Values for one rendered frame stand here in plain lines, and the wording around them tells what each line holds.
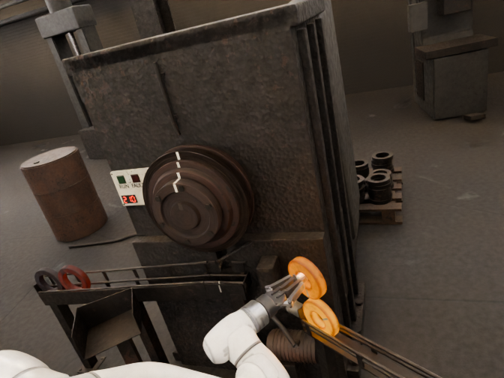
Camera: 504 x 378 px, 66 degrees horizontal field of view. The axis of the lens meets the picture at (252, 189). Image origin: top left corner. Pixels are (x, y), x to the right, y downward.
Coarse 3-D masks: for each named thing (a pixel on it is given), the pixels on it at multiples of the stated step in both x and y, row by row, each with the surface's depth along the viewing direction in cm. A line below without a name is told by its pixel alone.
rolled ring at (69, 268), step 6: (60, 270) 208; (66, 270) 206; (72, 270) 205; (78, 270) 206; (60, 276) 210; (66, 276) 213; (78, 276) 206; (84, 276) 206; (60, 282) 213; (66, 282) 213; (84, 282) 206; (90, 282) 210; (66, 288) 214; (72, 288) 213; (78, 288) 214
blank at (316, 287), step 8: (296, 264) 131; (304, 264) 128; (312, 264) 128; (296, 272) 134; (304, 272) 129; (312, 272) 126; (320, 272) 127; (312, 280) 128; (320, 280) 126; (312, 288) 130; (320, 288) 126; (312, 296) 133; (320, 296) 129
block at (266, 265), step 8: (264, 256) 169; (272, 256) 167; (264, 264) 164; (272, 264) 163; (264, 272) 162; (272, 272) 161; (280, 272) 170; (264, 280) 164; (272, 280) 163; (264, 288) 166
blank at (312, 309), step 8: (304, 304) 145; (312, 304) 140; (320, 304) 138; (304, 312) 147; (312, 312) 143; (320, 312) 138; (328, 312) 136; (312, 320) 145; (320, 320) 145; (328, 320) 135; (336, 320) 136; (320, 328) 143; (328, 328) 138; (336, 328) 137
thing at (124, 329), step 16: (96, 304) 182; (112, 304) 184; (128, 304) 187; (80, 320) 178; (96, 320) 184; (112, 320) 185; (128, 320) 181; (80, 336) 172; (96, 336) 178; (112, 336) 175; (128, 336) 171; (80, 352) 165; (96, 352) 168; (128, 352) 181
